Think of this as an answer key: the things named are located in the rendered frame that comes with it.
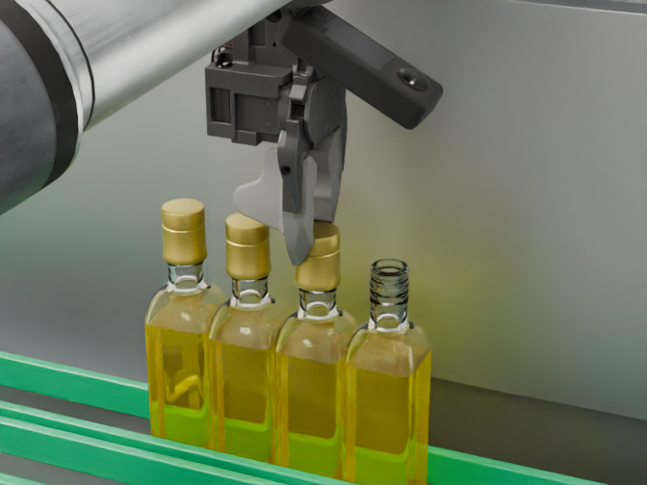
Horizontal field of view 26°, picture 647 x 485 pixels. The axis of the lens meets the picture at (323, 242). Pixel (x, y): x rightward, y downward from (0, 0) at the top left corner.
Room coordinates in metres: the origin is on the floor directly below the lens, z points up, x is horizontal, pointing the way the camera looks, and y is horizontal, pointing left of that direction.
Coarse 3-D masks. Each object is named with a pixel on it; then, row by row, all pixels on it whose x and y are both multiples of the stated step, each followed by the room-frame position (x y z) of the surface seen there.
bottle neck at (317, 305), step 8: (336, 288) 0.96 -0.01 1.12; (304, 296) 0.95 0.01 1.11; (312, 296) 0.95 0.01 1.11; (320, 296) 0.95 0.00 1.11; (328, 296) 0.95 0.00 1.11; (304, 304) 0.95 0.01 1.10; (312, 304) 0.95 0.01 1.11; (320, 304) 0.95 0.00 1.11; (328, 304) 0.95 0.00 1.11; (304, 312) 0.95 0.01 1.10; (312, 312) 0.95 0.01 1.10; (320, 312) 0.95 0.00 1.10; (328, 312) 0.95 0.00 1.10; (336, 312) 0.96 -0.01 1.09
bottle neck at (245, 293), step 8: (232, 280) 0.98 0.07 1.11; (240, 280) 0.97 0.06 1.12; (248, 280) 0.97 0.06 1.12; (256, 280) 0.97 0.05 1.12; (264, 280) 0.98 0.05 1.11; (232, 288) 0.98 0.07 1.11; (240, 288) 0.97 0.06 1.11; (248, 288) 0.97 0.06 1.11; (256, 288) 0.97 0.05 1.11; (264, 288) 0.98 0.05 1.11; (232, 296) 0.98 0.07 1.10; (240, 296) 0.97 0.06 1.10; (248, 296) 0.97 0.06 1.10; (256, 296) 0.97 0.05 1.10; (264, 296) 0.98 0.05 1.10; (240, 304) 0.97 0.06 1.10; (248, 304) 0.97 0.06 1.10; (256, 304) 0.97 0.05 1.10
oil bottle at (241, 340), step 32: (224, 320) 0.97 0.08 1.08; (256, 320) 0.96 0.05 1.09; (224, 352) 0.96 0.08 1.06; (256, 352) 0.95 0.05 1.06; (224, 384) 0.96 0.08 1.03; (256, 384) 0.95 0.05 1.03; (224, 416) 0.96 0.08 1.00; (256, 416) 0.95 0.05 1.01; (224, 448) 0.96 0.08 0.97; (256, 448) 0.95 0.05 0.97
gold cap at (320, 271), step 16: (320, 224) 0.97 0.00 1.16; (320, 240) 0.95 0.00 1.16; (336, 240) 0.95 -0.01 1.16; (320, 256) 0.95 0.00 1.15; (336, 256) 0.95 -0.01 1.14; (304, 272) 0.95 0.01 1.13; (320, 272) 0.95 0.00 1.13; (336, 272) 0.95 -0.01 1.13; (304, 288) 0.95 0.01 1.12; (320, 288) 0.95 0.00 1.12
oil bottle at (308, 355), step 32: (288, 320) 0.96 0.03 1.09; (320, 320) 0.95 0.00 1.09; (352, 320) 0.97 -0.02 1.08; (288, 352) 0.94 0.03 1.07; (320, 352) 0.93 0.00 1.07; (288, 384) 0.94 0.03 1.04; (320, 384) 0.93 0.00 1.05; (288, 416) 0.94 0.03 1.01; (320, 416) 0.93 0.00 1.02; (288, 448) 0.94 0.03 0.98; (320, 448) 0.93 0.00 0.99
